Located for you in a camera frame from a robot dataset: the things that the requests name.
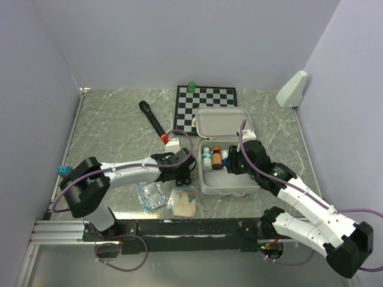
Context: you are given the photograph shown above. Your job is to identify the green toy on chessboard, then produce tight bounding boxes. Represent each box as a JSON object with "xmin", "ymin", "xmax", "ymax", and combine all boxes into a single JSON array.
[{"xmin": 187, "ymin": 82, "xmax": 196, "ymax": 93}]

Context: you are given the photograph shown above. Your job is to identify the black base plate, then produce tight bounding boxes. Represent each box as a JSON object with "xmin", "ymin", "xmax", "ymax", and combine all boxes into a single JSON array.
[{"xmin": 83, "ymin": 218, "xmax": 278, "ymax": 255}]

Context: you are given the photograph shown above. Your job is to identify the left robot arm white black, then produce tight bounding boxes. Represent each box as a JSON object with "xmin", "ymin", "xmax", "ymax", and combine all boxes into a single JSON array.
[{"xmin": 60, "ymin": 148, "xmax": 196, "ymax": 240}]

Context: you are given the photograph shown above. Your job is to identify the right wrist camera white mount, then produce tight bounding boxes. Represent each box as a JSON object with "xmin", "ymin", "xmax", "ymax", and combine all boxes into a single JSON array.
[{"xmin": 237, "ymin": 129, "xmax": 257, "ymax": 144}]

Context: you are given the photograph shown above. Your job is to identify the black handled scissors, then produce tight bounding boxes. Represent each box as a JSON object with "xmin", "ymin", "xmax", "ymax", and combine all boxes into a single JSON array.
[{"xmin": 175, "ymin": 173, "xmax": 192, "ymax": 187}]

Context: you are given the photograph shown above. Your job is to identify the grey medicine kit case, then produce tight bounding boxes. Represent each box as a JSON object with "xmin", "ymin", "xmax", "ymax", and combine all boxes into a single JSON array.
[{"xmin": 195, "ymin": 107, "xmax": 260, "ymax": 197}]

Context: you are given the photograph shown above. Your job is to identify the blue printed plastic bag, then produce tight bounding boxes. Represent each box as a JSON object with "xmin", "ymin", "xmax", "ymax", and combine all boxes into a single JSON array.
[{"xmin": 134, "ymin": 182, "xmax": 166, "ymax": 212}]

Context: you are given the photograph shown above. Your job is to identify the white bottle green label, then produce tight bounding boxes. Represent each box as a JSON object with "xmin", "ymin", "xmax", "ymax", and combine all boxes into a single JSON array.
[{"xmin": 202, "ymin": 147, "xmax": 212, "ymax": 171}]

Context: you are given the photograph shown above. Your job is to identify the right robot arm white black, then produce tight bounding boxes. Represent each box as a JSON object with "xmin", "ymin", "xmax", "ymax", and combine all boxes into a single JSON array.
[{"xmin": 225, "ymin": 140, "xmax": 373, "ymax": 279}]

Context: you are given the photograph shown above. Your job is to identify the brown medicine bottle orange cap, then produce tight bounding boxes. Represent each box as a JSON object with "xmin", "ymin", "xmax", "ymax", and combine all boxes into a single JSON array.
[{"xmin": 211, "ymin": 146, "xmax": 223, "ymax": 170}]

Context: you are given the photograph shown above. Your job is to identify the black white chessboard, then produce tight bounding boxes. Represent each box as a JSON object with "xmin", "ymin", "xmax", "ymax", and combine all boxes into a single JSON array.
[{"xmin": 173, "ymin": 86, "xmax": 237, "ymax": 136}]

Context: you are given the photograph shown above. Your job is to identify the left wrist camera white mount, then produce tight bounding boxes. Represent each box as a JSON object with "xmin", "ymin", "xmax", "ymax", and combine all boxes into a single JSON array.
[{"xmin": 165, "ymin": 138, "xmax": 181, "ymax": 154}]

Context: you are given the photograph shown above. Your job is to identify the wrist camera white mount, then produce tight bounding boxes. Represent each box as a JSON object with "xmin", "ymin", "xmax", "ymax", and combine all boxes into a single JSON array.
[
  {"xmin": 165, "ymin": 138, "xmax": 181, "ymax": 154},
  {"xmin": 237, "ymin": 129, "xmax": 257, "ymax": 144}
]

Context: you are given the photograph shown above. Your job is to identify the aluminium frame rail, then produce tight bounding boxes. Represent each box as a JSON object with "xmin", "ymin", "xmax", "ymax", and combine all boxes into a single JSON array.
[{"xmin": 14, "ymin": 88, "xmax": 96, "ymax": 287}]

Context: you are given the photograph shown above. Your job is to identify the black microphone orange end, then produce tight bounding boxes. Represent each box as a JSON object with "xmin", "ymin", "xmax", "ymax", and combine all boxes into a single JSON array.
[{"xmin": 139, "ymin": 100, "xmax": 168, "ymax": 144}]

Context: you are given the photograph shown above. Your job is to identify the white wall mounted device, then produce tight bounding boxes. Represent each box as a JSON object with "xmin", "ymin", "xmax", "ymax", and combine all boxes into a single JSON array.
[{"xmin": 276, "ymin": 70, "xmax": 308, "ymax": 108}]

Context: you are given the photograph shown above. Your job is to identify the bag of latex gloves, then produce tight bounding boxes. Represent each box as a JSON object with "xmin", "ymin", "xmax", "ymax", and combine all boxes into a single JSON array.
[{"xmin": 166, "ymin": 187, "xmax": 197, "ymax": 218}]

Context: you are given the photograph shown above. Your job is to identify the blue brown toy block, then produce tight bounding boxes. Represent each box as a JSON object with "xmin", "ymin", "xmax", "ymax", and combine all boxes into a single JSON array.
[{"xmin": 56, "ymin": 165, "xmax": 73, "ymax": 179}]

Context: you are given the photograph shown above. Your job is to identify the white chess piece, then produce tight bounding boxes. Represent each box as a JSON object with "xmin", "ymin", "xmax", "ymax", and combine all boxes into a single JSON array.
[{"xmin": 191, "ymin": 117, "xmax": 197, "ymax": 128}]

